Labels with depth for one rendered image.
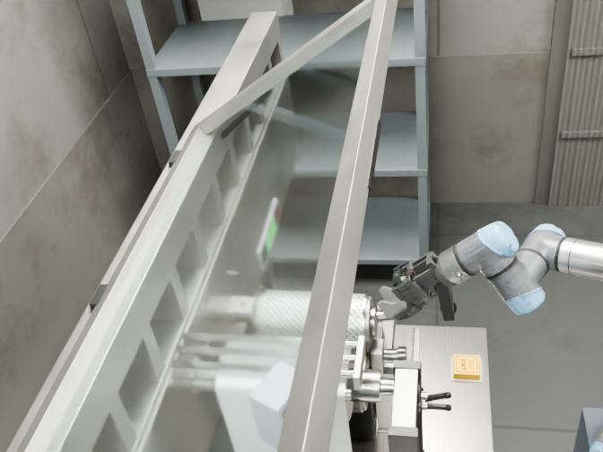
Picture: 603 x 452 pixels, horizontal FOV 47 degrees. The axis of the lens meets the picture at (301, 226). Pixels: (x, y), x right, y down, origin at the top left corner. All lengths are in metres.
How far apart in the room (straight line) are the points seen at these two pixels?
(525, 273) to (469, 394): 0.56
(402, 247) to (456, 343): 1.46
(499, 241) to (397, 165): 1.71
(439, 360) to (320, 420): 1.43
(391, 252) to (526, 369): 0.83
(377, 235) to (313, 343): 2.90
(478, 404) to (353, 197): 1.20
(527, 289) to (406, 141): 1.88
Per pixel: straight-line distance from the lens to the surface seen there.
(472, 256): 1.43
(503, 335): 3.29
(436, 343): 2.03
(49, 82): 3.22
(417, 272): 1.50
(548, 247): 1.53
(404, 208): 3.68
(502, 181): 3.95
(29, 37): 3.13
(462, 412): 1.89
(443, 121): 3.73
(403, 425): 1.20
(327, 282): 0.68
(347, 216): 0.75
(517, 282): 1.44
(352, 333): 1.56
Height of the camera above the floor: 2.42
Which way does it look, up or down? 38 degrees down
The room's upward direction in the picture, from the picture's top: 9 degrees counter-clockwise
